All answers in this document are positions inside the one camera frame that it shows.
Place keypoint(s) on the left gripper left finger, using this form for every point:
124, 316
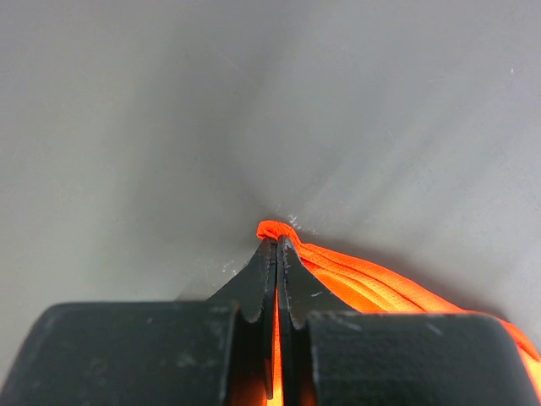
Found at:
217, 351

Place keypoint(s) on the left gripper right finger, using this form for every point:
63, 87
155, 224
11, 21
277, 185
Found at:
332, 354

